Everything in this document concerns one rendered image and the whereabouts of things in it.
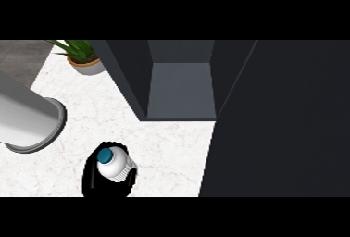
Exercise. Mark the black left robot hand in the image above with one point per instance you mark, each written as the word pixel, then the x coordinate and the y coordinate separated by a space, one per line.
pixel 89 182

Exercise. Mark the dark grey open cabinet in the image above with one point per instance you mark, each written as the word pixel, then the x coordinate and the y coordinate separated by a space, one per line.
pixel 180 92

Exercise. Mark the dark grey cabinet door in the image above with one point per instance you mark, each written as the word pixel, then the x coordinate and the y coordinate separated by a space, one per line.
pixel 282 123

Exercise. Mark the green plant in pot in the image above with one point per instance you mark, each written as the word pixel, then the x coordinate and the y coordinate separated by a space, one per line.
pixel 84 63

